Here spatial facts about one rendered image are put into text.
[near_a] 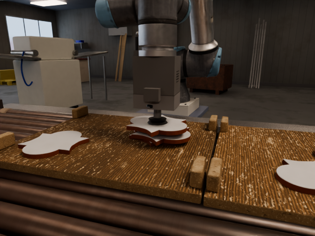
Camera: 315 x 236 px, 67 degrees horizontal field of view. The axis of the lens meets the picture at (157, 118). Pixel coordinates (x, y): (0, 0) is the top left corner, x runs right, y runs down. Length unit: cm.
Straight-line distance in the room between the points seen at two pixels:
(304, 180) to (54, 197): 36
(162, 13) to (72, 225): 36
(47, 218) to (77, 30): 1204
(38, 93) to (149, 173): 433
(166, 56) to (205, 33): 51
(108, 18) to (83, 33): 1145
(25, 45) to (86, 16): 754
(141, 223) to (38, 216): 13
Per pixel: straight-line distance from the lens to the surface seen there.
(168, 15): 47
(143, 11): 47
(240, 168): 43
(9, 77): 1059
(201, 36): 96
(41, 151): 49
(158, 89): 45
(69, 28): 1260
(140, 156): 45
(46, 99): 459
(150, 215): 33
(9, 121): 87
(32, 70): 467
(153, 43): 46
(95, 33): 1164
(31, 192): 42
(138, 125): 49
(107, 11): 62
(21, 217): 37
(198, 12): 94
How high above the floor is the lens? 112
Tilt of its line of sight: 15 degrees down
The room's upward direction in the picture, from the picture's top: straight up
